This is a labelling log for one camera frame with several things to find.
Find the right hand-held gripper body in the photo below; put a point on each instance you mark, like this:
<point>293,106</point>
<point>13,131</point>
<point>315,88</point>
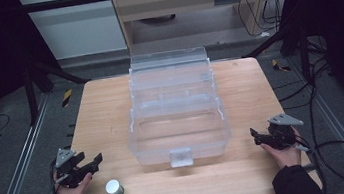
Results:
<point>282,133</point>

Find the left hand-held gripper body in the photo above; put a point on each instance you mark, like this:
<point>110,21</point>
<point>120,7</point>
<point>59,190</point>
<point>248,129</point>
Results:
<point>69,172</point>

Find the person's right hand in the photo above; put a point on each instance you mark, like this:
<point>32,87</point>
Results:
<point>287,157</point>

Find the yellow black striped tape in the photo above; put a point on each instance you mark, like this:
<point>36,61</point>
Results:
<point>278,65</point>
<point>67,97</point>

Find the black metal stand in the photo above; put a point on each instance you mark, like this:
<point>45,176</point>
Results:
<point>304,56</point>
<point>30,95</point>

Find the clear plastic storage box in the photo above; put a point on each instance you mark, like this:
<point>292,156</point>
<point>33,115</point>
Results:
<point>176,123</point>

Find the white cabinet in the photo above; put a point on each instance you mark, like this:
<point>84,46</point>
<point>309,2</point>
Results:
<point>76,25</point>

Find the light wooden desk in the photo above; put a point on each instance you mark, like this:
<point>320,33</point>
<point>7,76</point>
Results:
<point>181,3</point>

